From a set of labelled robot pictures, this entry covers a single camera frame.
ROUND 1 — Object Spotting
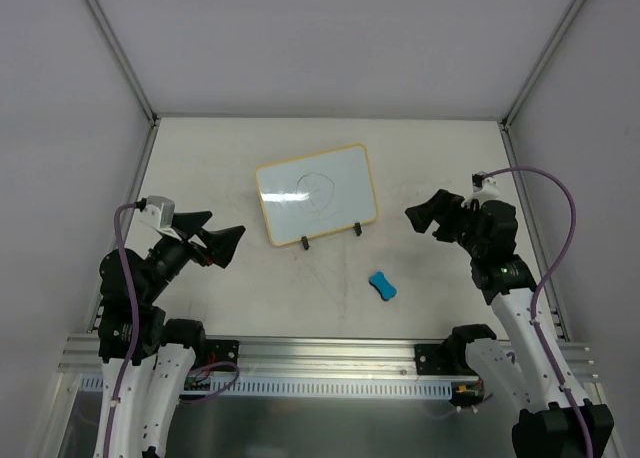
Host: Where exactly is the blue whiteboard eraser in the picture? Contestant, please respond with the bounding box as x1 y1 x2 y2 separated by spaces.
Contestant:
368 271 397 302

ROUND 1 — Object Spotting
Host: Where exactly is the yellow framed whiteboard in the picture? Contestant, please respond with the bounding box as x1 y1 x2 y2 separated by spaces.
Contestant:
255 143 379 246

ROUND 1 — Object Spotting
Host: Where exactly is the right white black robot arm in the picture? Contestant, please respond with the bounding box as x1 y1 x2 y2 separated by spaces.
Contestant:
405 190 614 457

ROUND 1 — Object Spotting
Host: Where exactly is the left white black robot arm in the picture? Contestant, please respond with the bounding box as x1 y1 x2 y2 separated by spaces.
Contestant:
94 200 246 457

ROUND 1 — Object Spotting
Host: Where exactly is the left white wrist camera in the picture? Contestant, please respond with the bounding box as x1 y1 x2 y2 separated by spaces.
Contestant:
138 196 179 239

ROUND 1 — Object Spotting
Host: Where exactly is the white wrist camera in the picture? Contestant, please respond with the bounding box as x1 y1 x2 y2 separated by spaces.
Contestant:
138 196 179 239
462 172 500 210

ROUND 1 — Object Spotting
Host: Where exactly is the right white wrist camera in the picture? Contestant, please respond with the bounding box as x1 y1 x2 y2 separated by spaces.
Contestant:
462 172 500 210

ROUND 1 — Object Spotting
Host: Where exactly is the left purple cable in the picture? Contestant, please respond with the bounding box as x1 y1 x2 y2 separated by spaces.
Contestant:
103 201 149 458

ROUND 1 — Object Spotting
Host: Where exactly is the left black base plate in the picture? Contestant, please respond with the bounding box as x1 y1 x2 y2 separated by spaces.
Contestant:
202 338 240 373

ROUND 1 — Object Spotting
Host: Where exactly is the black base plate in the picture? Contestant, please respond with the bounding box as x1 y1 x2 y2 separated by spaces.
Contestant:
414 343 475 376
202 338 240 373

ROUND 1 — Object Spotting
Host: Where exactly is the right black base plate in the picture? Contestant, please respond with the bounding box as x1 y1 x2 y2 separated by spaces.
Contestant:
414 343 475 376

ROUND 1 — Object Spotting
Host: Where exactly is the aluminium front rail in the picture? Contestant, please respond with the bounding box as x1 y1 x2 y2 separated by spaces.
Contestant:
56 333 600 383

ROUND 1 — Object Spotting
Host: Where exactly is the white slotted cable duct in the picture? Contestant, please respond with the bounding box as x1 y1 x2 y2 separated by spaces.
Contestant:
79 374 454 401

